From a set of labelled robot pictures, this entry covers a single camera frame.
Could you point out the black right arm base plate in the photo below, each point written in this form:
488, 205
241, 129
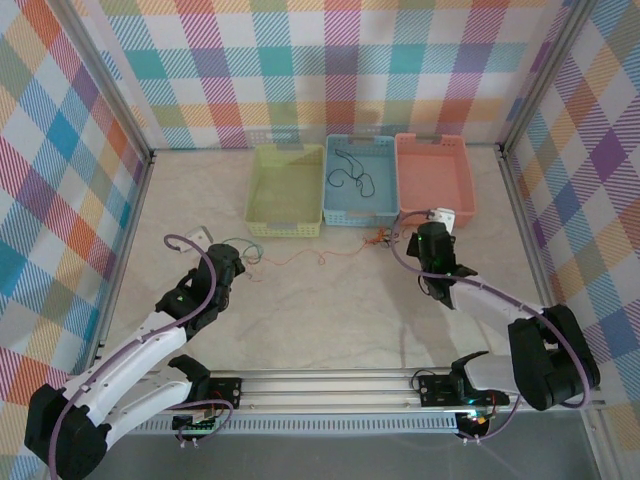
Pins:
435, 390

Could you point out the aluminium mounting rail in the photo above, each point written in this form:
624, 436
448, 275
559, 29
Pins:
325, 387

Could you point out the blue plastic basket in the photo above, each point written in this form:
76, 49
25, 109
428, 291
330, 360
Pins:
350, 205

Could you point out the aluminium frame post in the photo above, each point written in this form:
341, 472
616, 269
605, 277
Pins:
100, 80
550, 70

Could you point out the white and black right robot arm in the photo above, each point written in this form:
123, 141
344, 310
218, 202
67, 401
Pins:
480, 300

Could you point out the green plastic basket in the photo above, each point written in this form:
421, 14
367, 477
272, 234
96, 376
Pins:
285, 185

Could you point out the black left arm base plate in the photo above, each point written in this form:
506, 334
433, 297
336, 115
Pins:
227, 392

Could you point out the pink plastic basket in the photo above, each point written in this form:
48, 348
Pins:
432, 175

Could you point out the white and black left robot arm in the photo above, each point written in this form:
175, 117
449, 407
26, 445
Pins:
130, 355

